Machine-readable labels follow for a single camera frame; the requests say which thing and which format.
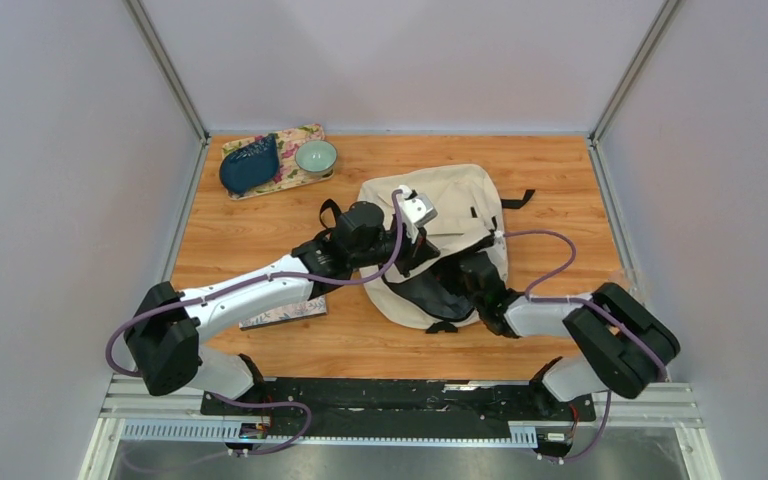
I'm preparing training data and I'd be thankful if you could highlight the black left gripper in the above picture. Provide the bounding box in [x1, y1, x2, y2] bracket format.
[350, 218, 441, 280]

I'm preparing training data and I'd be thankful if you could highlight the cream canvas backpack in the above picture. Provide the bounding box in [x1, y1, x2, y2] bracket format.
[358, 164, 535, 333]

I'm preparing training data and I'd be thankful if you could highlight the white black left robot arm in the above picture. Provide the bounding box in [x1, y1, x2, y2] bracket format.
[112, 190, 439, 415]

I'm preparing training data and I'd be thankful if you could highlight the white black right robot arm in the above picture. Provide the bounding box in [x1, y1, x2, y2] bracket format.
[453, 252, 681, 419]

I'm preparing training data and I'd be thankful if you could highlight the light green ceramic bowl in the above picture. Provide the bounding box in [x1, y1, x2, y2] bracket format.
[295, 140, 338, 176]

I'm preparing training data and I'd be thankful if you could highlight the floral pattern tray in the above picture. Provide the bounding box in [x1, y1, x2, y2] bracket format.
[220, 123, 332, 200]

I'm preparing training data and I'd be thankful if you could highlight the dark blue leaf-shaped dish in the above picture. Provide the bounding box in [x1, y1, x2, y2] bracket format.
[219, 134, 280, 196]

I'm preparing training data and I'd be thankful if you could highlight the clear glass cup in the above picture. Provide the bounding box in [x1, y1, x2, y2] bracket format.
[611, 268, 645, 303]

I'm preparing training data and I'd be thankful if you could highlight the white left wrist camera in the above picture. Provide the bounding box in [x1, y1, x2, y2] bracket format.
[397, 185, 438, 228]

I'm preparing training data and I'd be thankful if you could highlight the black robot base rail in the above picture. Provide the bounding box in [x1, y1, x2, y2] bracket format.
[200, 377, 595, 439]

